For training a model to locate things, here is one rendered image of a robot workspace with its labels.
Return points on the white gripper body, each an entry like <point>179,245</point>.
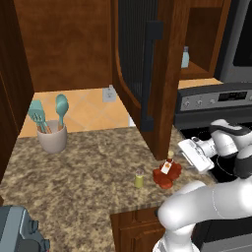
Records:
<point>198,157</point>

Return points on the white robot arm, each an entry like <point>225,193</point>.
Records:
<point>197,206</point>

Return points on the red condiment bottle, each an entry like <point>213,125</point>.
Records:
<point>165,175</point>

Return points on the yellow-green shaker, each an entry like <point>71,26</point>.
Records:
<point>139,180</point>

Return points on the wooden cabinet door glass panel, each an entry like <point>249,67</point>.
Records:
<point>164,82</point>

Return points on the wooden base cabinet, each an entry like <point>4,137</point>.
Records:
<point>138,233</point>

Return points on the pale blue bottle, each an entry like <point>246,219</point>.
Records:
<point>185,59</point>

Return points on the black and steel stove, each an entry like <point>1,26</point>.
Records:
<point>210,101</point>

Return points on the steel microwave oven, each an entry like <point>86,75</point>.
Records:
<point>236,39</point>

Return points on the teal spoon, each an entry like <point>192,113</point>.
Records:
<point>61,105</point>

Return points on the white utensil pot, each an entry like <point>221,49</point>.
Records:
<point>52,141</point>

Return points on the teal spatula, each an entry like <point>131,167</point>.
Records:
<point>35,110</point>

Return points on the grey-blue toaster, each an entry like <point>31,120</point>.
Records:
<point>16,231</point>

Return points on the white wall outlet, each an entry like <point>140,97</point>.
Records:
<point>131,122</point>

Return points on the grey wall outlet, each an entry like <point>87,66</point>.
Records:
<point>108,94</point>

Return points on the open wooden wall cabinet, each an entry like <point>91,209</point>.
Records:
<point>203,39</point>

